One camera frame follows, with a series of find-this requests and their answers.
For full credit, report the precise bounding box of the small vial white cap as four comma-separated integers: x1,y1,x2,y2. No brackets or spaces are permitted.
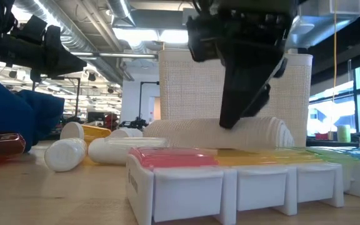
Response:
109,127,144,140

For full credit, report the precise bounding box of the rainbow weekly pill organizer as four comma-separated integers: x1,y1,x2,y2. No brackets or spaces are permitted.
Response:
126,146,360,225

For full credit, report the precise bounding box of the silver rectangular ventilation duct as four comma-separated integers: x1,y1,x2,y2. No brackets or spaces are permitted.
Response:
287,0,360,49

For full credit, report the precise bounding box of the dark window frame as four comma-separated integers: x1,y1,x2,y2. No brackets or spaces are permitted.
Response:
306,61,360,135

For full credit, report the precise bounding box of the large beige bandage roll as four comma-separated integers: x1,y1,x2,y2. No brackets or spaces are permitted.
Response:
142,117,295,150

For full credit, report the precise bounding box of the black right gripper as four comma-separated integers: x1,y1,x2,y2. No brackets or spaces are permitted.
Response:
211,0,298,129

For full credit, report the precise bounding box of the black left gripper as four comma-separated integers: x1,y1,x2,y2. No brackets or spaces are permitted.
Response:
0,14,88,78

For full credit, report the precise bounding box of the orange pill bottle white cap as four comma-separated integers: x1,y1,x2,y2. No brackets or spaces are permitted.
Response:
59,121,112,148

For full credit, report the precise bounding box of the white plastic pill bottle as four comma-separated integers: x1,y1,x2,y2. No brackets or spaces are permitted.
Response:
87,137,170,166
44,137,89,173

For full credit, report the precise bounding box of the linear ceiling light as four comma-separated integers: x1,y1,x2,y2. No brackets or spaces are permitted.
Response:
70,51,159,59

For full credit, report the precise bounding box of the blue cloth bundle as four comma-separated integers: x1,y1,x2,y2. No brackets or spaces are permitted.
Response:
0,71,66,153

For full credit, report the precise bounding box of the red background object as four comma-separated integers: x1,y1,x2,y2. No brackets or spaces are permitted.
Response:
104,112,120,131

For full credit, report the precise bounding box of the white perforated plastic basket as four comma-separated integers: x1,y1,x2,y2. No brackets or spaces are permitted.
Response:
157,49,314,148

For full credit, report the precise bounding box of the green cylindrical roll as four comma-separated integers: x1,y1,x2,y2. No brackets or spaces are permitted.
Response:
337,124,352,144

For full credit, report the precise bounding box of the black metal frame stand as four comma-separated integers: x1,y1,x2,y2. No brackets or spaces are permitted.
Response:
139,80,161,121
32,76,81,120

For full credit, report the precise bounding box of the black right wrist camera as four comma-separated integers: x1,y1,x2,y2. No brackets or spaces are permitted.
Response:
186,14,218,63

